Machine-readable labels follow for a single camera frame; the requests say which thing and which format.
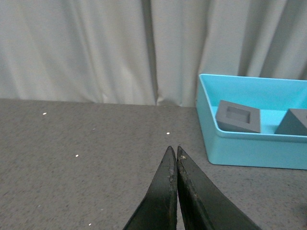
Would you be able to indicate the blue plastic box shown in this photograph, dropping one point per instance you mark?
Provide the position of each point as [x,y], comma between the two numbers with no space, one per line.
[273,97]

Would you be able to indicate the white curtain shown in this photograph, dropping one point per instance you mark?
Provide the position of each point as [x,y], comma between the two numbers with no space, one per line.
[144,51]

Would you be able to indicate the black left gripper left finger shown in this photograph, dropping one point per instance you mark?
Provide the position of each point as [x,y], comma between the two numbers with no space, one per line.
[158,209]

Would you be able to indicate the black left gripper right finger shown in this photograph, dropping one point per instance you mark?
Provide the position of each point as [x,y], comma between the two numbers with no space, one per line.
[203,205]

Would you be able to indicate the gray cube with square recess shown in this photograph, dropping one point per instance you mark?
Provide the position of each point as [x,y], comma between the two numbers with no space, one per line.
[235,117]

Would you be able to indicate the gray cube with round hole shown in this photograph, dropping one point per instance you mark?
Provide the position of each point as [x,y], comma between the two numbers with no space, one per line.
[293,123]

